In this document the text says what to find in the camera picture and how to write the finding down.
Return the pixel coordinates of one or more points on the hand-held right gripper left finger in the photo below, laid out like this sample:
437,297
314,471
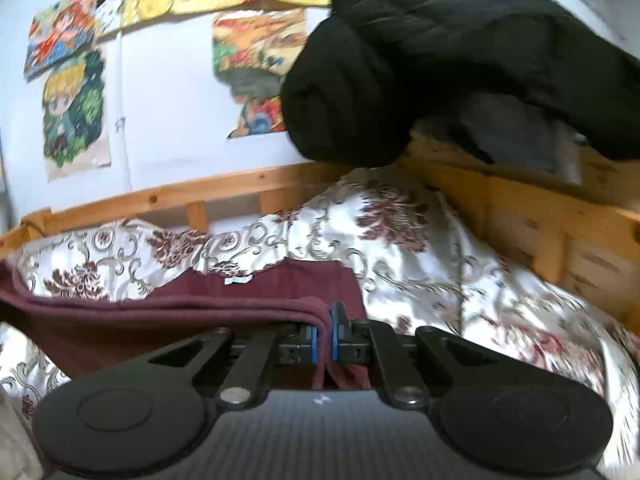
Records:
313,346

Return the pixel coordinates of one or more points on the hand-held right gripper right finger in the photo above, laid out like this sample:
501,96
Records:
337,346

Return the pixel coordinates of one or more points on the maroon long-sleeve shirt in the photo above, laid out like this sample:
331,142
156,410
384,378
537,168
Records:
150,320

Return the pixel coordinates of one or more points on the floral satin bed cover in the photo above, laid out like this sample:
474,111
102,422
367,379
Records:
430,260

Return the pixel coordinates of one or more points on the grey garment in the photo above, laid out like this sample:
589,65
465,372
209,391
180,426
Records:
520,130

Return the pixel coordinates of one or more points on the beige fleece blanket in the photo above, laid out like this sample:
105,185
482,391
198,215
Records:
15,440

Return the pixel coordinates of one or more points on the black padded jacket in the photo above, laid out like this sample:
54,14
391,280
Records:
450,35

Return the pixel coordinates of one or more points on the wooden bed frame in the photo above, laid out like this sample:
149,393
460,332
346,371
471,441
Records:
525,210

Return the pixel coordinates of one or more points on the floating island wall poster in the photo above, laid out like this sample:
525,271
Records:
255,70

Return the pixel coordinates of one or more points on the white wall pipe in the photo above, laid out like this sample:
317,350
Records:
125,110

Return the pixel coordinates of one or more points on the blond cartoon figure wall poster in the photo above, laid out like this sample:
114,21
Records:
75,110

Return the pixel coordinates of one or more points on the red-haired cartoon wall poster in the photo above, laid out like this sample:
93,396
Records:
60,35

